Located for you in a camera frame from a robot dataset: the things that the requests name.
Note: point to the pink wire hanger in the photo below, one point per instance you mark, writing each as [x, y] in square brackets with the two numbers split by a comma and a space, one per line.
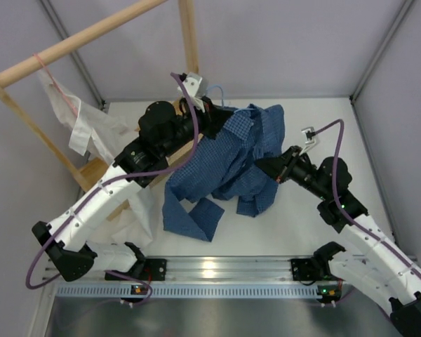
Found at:
[66, 99]

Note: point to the light blue wire hanger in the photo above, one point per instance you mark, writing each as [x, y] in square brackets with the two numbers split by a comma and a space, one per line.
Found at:
[225, 103]

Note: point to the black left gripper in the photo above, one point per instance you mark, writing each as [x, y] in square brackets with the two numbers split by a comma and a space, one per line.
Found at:
[213, 117]

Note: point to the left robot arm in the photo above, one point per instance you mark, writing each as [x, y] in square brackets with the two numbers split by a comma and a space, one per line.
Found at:
[162, 133]

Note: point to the blue plaid shirt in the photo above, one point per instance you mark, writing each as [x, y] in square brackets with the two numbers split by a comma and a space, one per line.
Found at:
[224, 168]

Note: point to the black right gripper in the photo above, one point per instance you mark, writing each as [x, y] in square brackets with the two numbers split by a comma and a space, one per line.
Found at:
[281, 168]

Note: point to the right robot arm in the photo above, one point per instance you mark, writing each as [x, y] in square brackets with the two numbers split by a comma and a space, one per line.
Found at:
[384, 273]

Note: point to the wooden clothes rack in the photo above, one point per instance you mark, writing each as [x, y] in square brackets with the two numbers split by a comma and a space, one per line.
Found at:
[86, 175]

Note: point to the slotted white cable duct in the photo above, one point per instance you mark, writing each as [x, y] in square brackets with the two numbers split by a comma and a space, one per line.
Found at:
[293, 291]

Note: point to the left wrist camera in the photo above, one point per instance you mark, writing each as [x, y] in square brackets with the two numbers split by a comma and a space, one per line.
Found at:
[196, 86]

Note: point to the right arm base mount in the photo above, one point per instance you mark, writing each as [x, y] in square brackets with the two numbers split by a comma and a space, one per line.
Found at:
[308, 270]

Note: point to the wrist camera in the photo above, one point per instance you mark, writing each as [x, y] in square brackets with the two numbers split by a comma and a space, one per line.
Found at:
[310, 139]
[196, 86]

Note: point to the white table cover sheet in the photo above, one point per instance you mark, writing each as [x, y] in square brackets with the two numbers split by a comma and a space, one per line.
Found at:
[292, 226]

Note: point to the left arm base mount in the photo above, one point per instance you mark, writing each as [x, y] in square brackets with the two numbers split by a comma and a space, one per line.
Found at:
[152, 269]

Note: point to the white cloth garment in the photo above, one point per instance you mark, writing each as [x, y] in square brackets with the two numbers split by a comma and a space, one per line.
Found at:
[105, 137]

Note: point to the aluminium mounting rail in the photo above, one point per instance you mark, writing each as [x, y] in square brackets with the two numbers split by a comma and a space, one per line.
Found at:
[228, 269]

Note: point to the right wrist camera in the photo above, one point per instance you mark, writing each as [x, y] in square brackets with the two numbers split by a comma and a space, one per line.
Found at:
[310, 139]

